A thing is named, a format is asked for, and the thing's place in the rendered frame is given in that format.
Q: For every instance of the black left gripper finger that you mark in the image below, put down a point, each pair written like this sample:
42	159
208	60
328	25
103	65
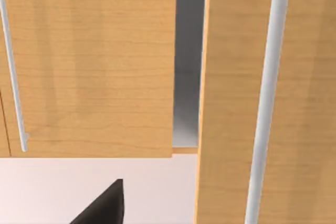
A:
107	205

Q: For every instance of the closed wooden cupboard door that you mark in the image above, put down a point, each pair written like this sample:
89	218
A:
92	64

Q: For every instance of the wooden cupboard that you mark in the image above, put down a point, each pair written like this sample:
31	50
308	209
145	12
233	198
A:
186	77

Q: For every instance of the open wooden cupboard door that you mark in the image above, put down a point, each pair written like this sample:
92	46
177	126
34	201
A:
231	103

